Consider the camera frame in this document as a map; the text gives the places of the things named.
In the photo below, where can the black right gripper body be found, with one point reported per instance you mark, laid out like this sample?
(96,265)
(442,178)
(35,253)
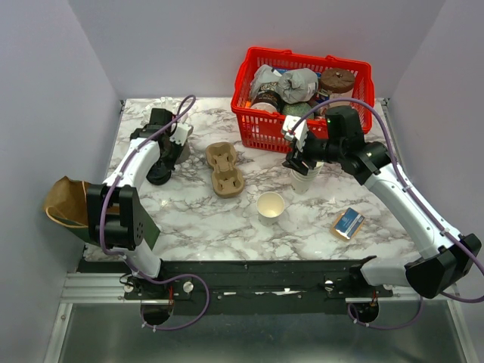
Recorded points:
(315,149)

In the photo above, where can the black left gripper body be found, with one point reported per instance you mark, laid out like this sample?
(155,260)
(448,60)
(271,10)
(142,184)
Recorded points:
(169,158)

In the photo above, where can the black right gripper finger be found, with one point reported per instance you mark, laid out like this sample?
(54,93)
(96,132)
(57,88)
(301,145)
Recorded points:
(308,167)
(293,161)

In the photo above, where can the black plastic cup lid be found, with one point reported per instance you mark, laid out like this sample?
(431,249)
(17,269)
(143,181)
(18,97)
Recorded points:
(159,173)

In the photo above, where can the white paper cup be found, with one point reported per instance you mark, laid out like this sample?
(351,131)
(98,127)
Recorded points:
(270,206)

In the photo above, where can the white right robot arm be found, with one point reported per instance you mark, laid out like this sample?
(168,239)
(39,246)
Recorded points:
(444,255)

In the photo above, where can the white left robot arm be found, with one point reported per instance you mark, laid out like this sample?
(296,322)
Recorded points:
(143,152)

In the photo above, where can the stack of paper cups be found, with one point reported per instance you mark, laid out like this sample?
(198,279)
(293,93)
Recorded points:
(301,183)

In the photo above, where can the green netted melon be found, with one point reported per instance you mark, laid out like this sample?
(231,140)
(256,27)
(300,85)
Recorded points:
(297,109)

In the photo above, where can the brown cardboard cup carrier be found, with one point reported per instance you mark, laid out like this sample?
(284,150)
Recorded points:
(227,179)

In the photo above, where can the grey plastic mailer bag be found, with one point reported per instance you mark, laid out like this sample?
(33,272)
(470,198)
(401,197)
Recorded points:
(293,86)

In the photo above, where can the black labelled tub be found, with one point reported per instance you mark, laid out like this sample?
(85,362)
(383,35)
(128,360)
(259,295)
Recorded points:
(267,99)

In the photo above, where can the brown lidded round box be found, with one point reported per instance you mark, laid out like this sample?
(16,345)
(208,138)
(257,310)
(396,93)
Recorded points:
(336,83)

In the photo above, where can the blue orange card box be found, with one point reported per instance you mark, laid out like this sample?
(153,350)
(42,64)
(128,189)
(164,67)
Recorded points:
(347,224)

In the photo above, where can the brown green paper bag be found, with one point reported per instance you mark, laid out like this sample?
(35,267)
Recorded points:
(68,208)

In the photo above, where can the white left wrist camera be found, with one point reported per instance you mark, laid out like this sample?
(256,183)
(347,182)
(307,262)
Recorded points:
(179,133)

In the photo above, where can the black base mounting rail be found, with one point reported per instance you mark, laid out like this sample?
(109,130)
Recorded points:
(258,287)

